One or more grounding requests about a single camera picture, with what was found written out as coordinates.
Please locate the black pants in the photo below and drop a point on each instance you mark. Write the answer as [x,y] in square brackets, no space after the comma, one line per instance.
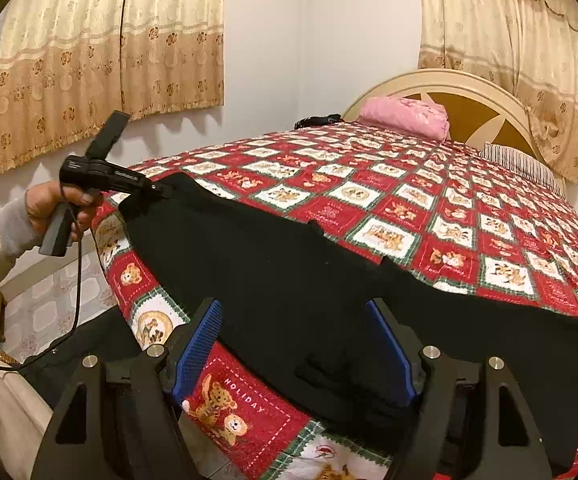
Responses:
[295,313]

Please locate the pink folded blanket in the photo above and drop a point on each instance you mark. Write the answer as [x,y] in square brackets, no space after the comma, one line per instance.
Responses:
[417,117]

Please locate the cream wooden headboard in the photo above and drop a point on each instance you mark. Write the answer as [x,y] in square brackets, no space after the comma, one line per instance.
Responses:
[479,112]

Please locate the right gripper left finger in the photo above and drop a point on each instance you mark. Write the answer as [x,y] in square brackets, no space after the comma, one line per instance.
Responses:
[119,420]

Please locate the black item beside bed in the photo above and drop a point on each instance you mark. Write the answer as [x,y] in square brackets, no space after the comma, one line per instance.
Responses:
[317,121]

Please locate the beige curtain side window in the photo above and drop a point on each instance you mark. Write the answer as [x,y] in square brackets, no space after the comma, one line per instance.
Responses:
[66,65]

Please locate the striped pillow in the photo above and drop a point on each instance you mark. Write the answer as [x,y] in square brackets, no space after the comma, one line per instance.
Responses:
[524,164]

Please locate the beige curtain behind headboard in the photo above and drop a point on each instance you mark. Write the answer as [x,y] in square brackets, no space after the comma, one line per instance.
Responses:
[527,47]

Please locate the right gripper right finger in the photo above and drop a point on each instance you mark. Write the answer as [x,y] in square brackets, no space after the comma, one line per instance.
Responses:
[469,420]

